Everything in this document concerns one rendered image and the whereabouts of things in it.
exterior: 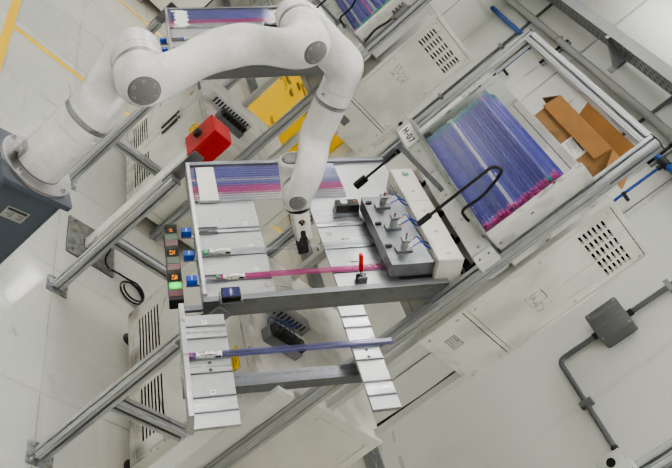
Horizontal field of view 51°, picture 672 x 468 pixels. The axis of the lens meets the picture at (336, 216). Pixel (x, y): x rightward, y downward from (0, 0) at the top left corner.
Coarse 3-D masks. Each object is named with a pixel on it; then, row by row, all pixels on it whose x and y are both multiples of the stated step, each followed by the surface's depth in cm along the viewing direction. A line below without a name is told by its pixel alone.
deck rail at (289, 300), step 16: (320, 288) 199; (336, 288) 200; (352, 288) 200; (368, 288) 201; (384, 288) 203; (400, 288) 204; (416, 288) 206; (432, 288) 207; (208, 304) 190; (256, 304) 194; (272, 304) 196; (288, 304) 197; (304, 304) 199; (320, 304) 200; (336, 304) 202; (352, 304) 203
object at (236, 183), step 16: (192, 176) 237; (208, 176) 238; (224, 176) 239; (240, 176) 240; (256, 176) 241; (272, 176) 242; (336, 176) 247; (208, 192) 230; (224, 192) 231; (240, 192) 232; (256, 192) 233; (272, 192) 235; (320, 192) 238; (336, 192) 239
